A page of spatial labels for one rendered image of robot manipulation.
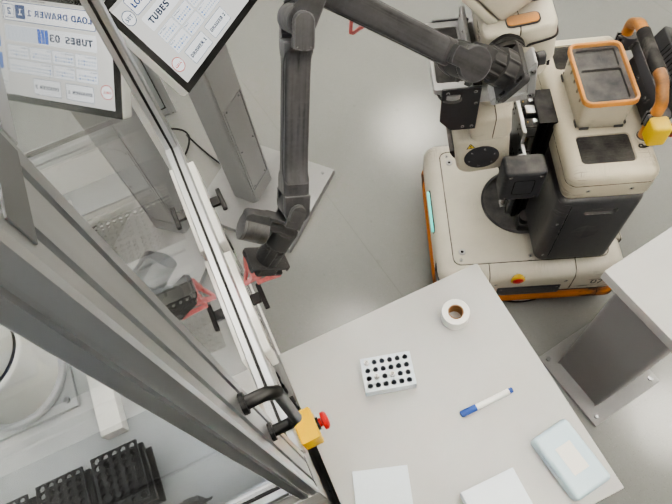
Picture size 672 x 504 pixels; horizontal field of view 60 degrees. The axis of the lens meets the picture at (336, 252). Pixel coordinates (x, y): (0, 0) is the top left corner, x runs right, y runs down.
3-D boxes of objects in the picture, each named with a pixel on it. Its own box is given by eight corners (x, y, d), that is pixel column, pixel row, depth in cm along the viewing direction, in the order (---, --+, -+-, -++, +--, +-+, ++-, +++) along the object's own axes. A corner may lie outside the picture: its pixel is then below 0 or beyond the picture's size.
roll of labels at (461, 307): (460, 300, 150) (461, 294, 147) (473, 323, 147) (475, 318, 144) (435, 311, 150) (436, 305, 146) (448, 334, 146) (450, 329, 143)
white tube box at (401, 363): (409, 355, 145) (409, 350, 142) (416, 388, 141) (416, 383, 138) (360, 363, 145) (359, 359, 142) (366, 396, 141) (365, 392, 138)
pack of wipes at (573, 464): (528, 442, 133) (532, 439, 129) (561, 420, 134) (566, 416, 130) (572, 503, 126) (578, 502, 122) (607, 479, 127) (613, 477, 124)
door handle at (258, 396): (300, 410, 82) (274, 372, 65) (307, 427, 81) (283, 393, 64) (268, 425, 81) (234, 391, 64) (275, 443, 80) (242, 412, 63)
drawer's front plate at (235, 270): (240, 268, 155) (229, 249, 145) (279, 363, 141) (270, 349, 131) (233, 271, 154) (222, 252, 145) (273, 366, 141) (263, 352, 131)
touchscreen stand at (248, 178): (334, 173, 266) (301, -22, 177) (290, 253, 249) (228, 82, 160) (242, 142, 280) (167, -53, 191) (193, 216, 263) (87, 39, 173)
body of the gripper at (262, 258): (240, 252, 134) (252, 232, 129) (277, 251, 140) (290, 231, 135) (249, 275, 131) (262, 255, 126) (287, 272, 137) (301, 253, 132)
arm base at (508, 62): (530, 80, 125) (521, 41, 130) (503, 66, 121) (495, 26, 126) (501, 104, 131) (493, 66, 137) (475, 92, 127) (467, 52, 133)
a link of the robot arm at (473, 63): (313, -46, 101) (297, -47, 109) (284, 31, 105) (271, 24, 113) (498, 53, 122) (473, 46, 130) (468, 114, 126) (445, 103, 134)
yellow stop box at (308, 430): (314, 411, 133) (310, 404, 126) (327, 441, 129) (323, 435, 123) (294, 421, 132) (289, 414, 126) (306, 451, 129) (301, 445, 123)
